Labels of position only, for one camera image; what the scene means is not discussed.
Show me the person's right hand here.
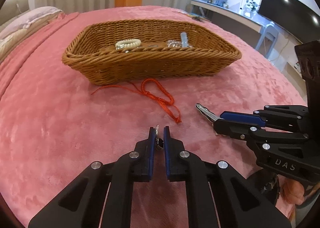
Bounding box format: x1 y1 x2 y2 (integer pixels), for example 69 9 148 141
283 179 319 205

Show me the white wall desk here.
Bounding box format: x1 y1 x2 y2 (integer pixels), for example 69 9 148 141
190 0 264 33

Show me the red braided cord bracelet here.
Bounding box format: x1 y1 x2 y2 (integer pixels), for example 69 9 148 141
91 78 182 124

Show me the colourful booklet on bed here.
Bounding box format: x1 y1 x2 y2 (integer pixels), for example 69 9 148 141
178 11 202 19

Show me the lilac pillow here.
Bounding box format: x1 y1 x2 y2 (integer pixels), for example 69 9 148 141
1 6 62 39

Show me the beige padded headboard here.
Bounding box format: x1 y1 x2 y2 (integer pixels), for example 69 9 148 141
0 0 29 25

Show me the cream spiral hair tie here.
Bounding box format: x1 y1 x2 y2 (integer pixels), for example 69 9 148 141
115 38 142 50

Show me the white vase with plant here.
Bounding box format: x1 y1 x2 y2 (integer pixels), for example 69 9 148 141
243 0 258 18

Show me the dark small item on bed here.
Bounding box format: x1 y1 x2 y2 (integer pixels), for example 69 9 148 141
192 17 207 22

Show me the black wall television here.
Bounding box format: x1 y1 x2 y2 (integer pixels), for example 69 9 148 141
258 0 320 43

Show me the pink plush bedspread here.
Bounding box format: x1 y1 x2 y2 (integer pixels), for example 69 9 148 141
1 6 304 225

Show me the silver metal hair clip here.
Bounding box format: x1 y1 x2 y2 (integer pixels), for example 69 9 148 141
195 103 221 136

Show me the light blue chair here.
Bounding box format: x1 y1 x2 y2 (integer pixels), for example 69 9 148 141
255 21 279 59

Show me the brown wicker basket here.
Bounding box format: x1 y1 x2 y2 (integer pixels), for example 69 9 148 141
62 19 242 86

